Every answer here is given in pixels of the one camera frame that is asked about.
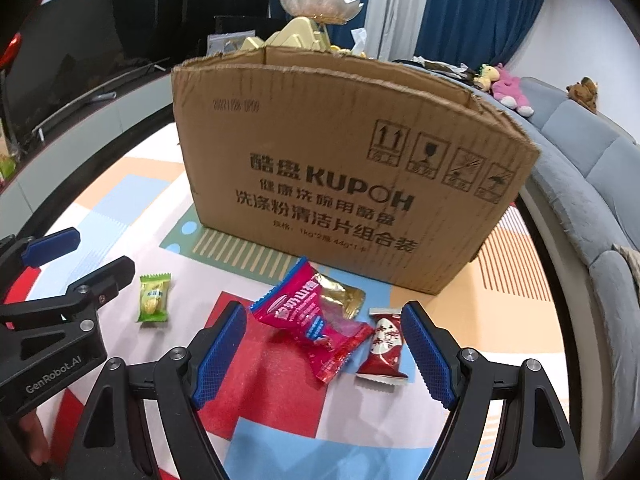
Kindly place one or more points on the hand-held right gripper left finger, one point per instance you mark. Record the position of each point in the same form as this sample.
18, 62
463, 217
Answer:
220, 355

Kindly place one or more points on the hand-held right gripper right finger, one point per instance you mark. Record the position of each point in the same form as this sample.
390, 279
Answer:
430, 352

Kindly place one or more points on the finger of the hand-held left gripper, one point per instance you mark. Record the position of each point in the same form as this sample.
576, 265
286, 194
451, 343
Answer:
50, 246
107, 280

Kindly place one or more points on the red and white candy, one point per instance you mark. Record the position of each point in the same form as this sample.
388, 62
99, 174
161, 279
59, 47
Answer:
385, 350

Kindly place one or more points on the light green candy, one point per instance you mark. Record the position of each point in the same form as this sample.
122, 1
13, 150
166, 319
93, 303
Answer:
154, 300

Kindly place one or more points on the pink snack packet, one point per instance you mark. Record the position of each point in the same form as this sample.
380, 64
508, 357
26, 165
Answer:
310, 325

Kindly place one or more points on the gold snack packet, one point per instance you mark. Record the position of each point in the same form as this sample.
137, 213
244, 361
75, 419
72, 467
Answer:
342, 297

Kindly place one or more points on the brown cardboard box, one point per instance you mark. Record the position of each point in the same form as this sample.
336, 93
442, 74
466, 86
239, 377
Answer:
325, 160

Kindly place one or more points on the person's left hand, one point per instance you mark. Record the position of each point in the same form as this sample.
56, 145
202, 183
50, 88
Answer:
32, 435

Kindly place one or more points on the colourful checked tablecloth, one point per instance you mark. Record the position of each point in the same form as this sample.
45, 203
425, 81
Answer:
280, 410

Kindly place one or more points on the green snack bag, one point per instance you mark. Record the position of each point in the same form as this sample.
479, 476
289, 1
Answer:
6, 160

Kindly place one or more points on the grey television cabinet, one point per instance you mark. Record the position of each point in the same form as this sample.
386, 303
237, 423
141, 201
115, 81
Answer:
100, 120

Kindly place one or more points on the grey remote control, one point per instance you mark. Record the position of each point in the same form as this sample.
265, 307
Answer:
105, 95

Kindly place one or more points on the black curved television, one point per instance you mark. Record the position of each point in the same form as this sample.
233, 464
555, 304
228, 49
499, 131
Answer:
75, 60

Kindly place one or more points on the beige jacket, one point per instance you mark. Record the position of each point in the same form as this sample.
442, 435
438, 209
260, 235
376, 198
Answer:
631, 257

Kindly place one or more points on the grey corner sofa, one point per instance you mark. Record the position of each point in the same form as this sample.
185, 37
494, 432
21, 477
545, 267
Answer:
575, 160

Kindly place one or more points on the pink plush toy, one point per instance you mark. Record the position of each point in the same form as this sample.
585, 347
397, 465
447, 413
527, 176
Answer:
510, 87

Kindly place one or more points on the yellow plush toy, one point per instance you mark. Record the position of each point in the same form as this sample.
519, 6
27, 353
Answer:
487, 75

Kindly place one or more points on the black piano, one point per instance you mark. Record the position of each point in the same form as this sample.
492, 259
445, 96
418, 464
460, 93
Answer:
200, 5

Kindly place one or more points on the clothes pile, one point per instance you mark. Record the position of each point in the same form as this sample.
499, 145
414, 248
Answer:
450, 69

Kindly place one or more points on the brown plush toy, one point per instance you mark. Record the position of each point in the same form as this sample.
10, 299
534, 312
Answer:
582, 92

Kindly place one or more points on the gold mountain lid candy jar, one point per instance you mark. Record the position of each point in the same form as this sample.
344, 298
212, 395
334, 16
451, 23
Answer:
295, 32

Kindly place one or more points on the white lotus tiered stand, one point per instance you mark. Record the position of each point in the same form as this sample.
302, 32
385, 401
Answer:
320, 7

